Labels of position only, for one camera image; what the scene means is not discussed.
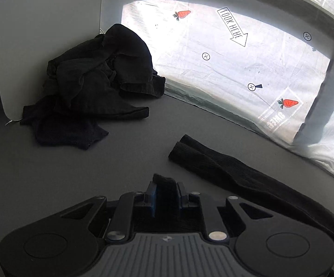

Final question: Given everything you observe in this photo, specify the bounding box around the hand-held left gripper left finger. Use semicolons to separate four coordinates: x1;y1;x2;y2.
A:
60;180;159;242

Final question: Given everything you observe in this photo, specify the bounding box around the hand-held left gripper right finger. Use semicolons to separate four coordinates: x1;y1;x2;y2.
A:
177;182;275;242

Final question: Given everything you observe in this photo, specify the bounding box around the pile of black clothes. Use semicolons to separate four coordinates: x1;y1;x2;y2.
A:
19;23;167;151

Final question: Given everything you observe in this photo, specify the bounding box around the printed white curtain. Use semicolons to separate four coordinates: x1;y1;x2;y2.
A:
121;0;334;190

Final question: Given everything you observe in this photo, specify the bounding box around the black knit garment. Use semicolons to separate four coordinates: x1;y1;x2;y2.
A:
132;134;334;277

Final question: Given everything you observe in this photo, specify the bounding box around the white board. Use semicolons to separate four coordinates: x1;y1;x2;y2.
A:
0;0;125;122

